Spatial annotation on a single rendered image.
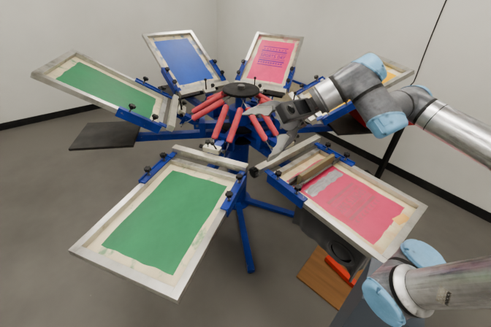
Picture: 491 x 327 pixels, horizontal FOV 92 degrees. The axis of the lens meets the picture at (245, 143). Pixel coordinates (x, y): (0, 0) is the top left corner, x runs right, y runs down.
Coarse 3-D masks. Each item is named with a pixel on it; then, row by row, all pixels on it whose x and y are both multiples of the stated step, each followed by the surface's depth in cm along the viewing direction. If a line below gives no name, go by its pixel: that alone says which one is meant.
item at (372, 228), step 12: (312, 180) 162; (324, 192) 154; (336, 192) 154; (324, 204) 145; (336, 216) 138; (372, 216) 139; (360, 228) 132; (372, 228) 132; (384, 228) 132; (372, 240) 126
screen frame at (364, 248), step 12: (312, 156) 183; (288, 168) 167; (348, 168) 174; (372, 180) 162; (396, 192) 152; (312, 204) 140; (420, 204) 144; (324, 216) 133; (420, 216) 136; (336, 228) 127; (408, 228) 129; (348, 240) 124; (360, 240) 121; (396, 240) 123; (360, 252) 120; (372, 252) 116; (384, 252) 117
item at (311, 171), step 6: (330, 156) 169; (318, 162) 162; (324, 162) 164; (330, 162) 171; (312, 168) 157; (318, 168) 161; (300, 174) 151; (306, 174) 153; (312, 174) 159; (300, 180) 151
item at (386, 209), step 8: (320, 160) 182; (328, 168) 174; (336, 168) 175; (320, 176) 166; (344, 176) 168; (328, 184) 160; (336, 184) 160; (344, 184) 161; (360, 184) 162; (368, 192) 156; (376, 192) 156; (384, 200) 150; (376, 208) 144; (384, 208) 145; (392, 208) 145; (400, 208) 145; (384, 216) 140; (392, 216) 140
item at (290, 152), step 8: (312, 136) 193; (320, 136) 194; (304, 144) 184; (312, 144) 189; (288, 152) 174; (296, 152) 178; (272, 160) 165; (280, 160) 167; (256, 168) 158; (264, 168) 159; (272, 168) 165
